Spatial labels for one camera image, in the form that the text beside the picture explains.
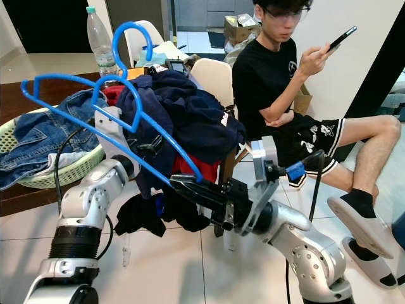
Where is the white plastic chair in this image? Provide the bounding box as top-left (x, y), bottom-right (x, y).
top-left (125, 20), bottom-right (165, 67)
top-left (190, 58), bottom-right (254, 238)

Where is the navy blue hoodie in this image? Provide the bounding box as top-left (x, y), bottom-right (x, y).
top-left (115, 70), bottom-right (247, 194)

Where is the open cardboard box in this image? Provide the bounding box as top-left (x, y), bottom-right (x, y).
top-left (223, 14), bottom-right (260, 46)

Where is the dark smartphone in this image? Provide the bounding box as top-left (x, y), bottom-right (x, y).
top-left (327, 25), bottom-right (358, 53)

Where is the blue plastic hanger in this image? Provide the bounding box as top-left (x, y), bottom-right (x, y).
top-left (20, 21), bottom-right (204, 184)

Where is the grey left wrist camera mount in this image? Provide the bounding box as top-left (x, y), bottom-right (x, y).
top-left (95, 104), bottom-right (130, 165)

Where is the clear plastic water bottle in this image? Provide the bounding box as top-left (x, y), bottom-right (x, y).
top-left (86, 6), bottom-right (118, 78)

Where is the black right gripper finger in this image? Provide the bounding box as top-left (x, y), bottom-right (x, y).
top-left (166, 174), bottom-right (215, 198)
top-left (170, 186), bottom-right (216, 217)

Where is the black handheld device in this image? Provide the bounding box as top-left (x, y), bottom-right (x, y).
top-left (166, 59), bottom-right (190, 74)

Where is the red garment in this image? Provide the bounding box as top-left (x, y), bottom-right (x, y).
top-left (101, 84), bottom-right (222, 184)

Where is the brown wooden table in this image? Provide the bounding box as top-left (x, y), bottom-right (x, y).
top-left (0, 63), bottom-right (134, 217)

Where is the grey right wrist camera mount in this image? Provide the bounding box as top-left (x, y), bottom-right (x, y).
top-left (240, 136), bottom-right (282, 235)

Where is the small cardboard box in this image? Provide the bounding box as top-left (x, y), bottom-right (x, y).
top-left (291, 84), bottom-right (314, 115)

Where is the orange box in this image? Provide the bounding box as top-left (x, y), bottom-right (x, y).
top-left (125, 66), bottom-right (154, 80)

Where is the black garment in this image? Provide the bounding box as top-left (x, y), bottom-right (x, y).
top-left (114, 190), bottom-right (213, 238)

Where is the blue denim jacket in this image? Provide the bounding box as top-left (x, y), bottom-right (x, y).
top-left (0, 89), bottom-right (109, 191)

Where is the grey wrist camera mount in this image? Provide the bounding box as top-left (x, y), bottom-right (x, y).
top-left (95, 104), bottom-right (130, 165)
top-left (240, 136), bottom-right (282, 235)

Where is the white cloth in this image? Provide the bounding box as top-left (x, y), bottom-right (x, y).
top-left (38, 152), bottom-right (86, 175)

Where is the green plastic laundry basket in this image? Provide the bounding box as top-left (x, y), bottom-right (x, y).
top-left (0, 106), bottom-right (105, 189)

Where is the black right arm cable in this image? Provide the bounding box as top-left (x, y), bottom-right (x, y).
top-left (285, 152), bottom-right (327, 304)

